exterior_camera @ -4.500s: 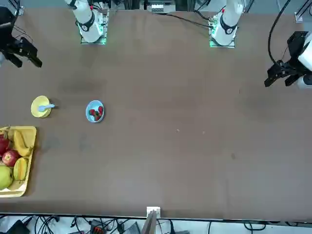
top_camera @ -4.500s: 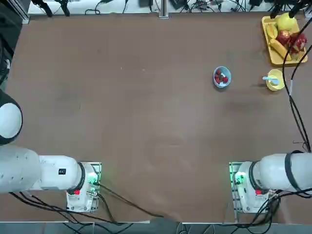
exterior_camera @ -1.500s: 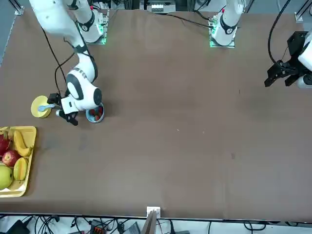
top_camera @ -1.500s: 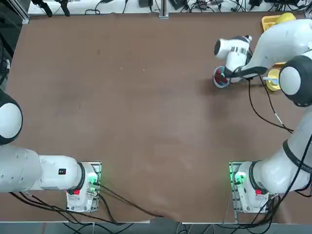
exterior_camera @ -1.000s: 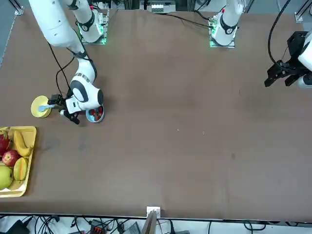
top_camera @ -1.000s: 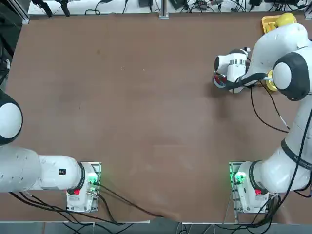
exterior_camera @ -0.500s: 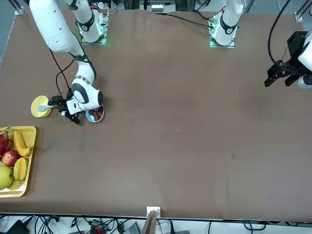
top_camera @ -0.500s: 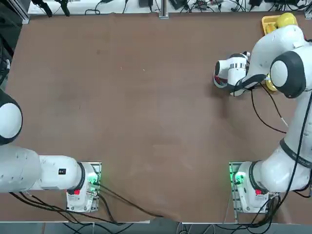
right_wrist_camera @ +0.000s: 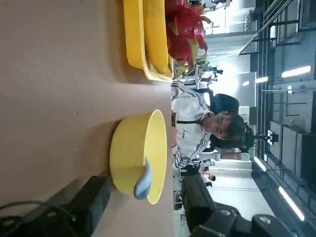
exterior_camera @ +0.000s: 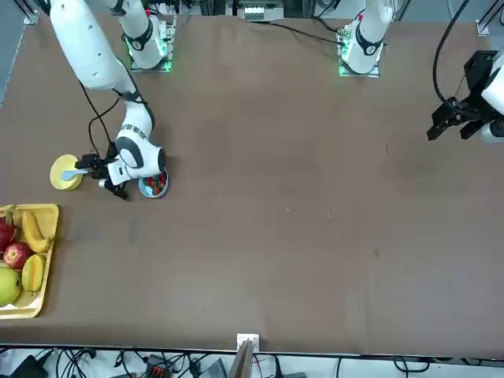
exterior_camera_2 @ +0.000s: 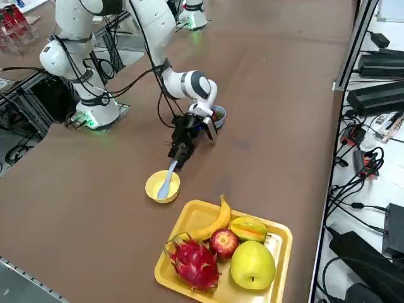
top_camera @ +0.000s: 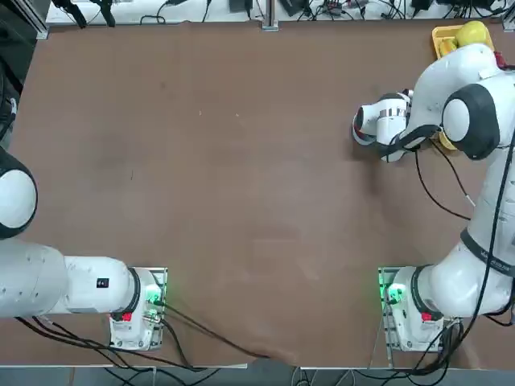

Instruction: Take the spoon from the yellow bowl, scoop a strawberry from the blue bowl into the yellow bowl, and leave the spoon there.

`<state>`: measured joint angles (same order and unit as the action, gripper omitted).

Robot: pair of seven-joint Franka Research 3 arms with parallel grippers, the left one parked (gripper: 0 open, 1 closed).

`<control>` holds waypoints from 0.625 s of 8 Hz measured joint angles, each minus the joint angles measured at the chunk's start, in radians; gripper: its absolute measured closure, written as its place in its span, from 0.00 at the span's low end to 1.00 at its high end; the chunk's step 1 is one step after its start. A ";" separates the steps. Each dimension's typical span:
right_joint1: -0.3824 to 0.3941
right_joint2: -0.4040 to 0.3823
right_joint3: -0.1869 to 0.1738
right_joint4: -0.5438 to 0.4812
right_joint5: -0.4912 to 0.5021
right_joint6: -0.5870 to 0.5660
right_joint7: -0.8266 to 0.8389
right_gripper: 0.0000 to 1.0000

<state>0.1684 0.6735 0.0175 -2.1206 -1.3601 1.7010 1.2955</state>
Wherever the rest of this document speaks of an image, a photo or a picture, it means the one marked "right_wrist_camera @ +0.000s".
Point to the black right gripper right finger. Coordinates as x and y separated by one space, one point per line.
197 202

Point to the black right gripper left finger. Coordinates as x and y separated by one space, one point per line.
93 197

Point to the light blue spoon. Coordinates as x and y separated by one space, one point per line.
144 185

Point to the yellow bowl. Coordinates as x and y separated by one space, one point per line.
128 148

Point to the person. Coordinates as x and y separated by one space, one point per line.
190 116

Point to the black office chair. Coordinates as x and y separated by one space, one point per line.
227 101

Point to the yellow tray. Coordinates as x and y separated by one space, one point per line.
133 37

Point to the yellow banana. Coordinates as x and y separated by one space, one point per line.
155 37

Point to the red dragon fruit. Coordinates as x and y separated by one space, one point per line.
185 32

